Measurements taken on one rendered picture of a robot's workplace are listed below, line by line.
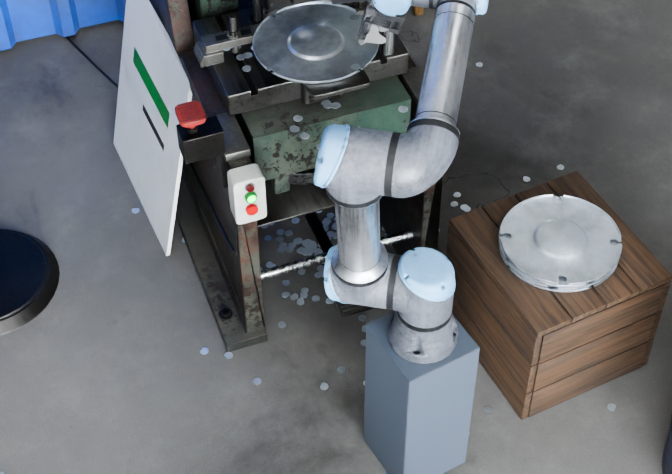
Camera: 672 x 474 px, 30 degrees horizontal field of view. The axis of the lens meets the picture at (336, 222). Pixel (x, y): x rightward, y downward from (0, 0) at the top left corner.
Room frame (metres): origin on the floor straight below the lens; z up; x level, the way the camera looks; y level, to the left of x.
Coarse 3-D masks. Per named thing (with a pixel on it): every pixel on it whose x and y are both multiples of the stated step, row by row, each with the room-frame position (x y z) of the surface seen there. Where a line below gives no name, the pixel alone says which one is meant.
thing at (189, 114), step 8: (184, 104) 2.08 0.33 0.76; (192, 104) 2.08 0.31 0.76; (200, 104) 2.08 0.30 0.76; (176, 112) 2.06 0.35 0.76; (184, 112) 2.06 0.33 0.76; (192, 112) 2.06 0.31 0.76; (200, 112) 2.06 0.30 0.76; (184, 120) 2.03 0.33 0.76; (192, 120) 2.03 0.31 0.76; (200, 120) 2.03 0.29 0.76; (192, 128) 2.05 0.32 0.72
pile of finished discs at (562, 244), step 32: (512, 224) 2.07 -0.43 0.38; (544, 224) 2.07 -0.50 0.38; (576, 224) 2.07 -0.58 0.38; (608, 224) 2.07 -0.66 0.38; (512, 256) 1.97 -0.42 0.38; (544, 256) 1.97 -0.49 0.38; (576, 256) 1.97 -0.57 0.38; (608, 256) 1.97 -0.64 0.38; (544, 288) 1.89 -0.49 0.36; (576, 288) 1.88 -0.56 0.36
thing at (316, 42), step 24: (264, 24) 2.34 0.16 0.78; (288, 24) 2.34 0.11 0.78; (312, 24) 2.33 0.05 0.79; (336, 24) 2.33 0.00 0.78; (264, 48) 2.25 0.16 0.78; (288, 48) 2.25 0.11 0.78; (312, 48) 2.24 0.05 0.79; (336, 48) 2.24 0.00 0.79; (360, 48) 2.24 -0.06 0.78; (288, 72) 2.16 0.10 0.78; (312, 72) 2.16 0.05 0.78; (336, 72) 2.16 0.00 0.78
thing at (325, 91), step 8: (360, 72) 2.16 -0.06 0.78; (344, 80) 2.14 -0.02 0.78; (352, 80) 2.14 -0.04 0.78; (360, 80) 2.14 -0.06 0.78; (368, 80) 2.14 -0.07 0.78; (304, 88) 2.21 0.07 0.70; (312, 88) 2.11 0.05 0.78; (320, 88) 2.11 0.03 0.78; (328, 88) 2.11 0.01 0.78; (336, 88) 2.11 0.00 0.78; (344, 88) 2.11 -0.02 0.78; (352, 88) 2.11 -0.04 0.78; (360, 88) 2.12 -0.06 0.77; (304, 96) 2.21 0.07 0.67; (312, 96) 2.09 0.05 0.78; (320, 96) 2.09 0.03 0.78; (328, 96) 2.10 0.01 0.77; (336, 96) 2.23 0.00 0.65
